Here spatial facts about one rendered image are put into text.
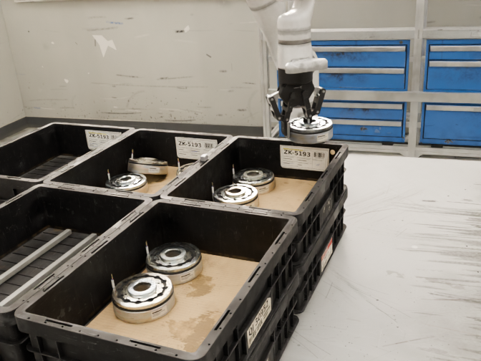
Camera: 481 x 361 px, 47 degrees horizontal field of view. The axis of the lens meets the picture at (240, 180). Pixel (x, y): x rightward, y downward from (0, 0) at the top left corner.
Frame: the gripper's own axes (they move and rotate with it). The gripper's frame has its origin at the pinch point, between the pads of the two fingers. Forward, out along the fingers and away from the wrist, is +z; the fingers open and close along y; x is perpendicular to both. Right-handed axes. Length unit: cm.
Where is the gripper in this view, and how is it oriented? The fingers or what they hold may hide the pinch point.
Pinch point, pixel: (296, 128)
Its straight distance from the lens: 126.3
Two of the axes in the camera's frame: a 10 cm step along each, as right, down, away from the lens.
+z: 0.7, 9.1, 4.0
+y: -9.5, 1.8, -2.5
